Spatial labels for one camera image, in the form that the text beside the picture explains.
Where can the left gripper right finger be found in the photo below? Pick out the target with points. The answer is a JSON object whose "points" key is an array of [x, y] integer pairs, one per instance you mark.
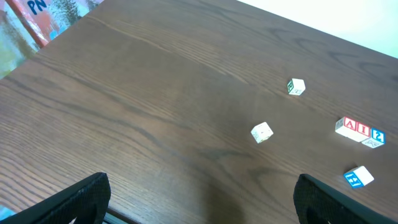
{"points": [[318, 203]]}

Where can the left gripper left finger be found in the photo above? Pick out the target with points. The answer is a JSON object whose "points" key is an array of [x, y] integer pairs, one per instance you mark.
{"points": [[83, 202]]}

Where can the red letter A block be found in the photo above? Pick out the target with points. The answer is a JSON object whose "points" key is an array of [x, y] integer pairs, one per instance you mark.
{"points": [[346, 127]]}

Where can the red letter I block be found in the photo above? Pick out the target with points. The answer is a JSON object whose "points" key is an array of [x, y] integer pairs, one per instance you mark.
{"points": [[361, 132]]}

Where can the blue number 2 block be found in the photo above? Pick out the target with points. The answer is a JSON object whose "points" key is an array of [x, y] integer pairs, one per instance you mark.
{"points": [[377, 138]]}

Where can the white block blue side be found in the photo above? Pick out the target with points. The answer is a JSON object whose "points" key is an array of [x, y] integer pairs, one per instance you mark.
{"points": [[358, 177]]}

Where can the white block yellow picture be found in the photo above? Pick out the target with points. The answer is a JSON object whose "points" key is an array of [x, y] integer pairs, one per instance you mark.
{"points": [[261, 132]]}

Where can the plain white wooden block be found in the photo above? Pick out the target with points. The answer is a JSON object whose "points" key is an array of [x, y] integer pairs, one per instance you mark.
{"points": [[296, 86]]}

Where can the colourful poster background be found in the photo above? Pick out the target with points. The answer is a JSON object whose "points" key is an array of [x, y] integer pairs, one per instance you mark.
{"points": [[29, 25]]}

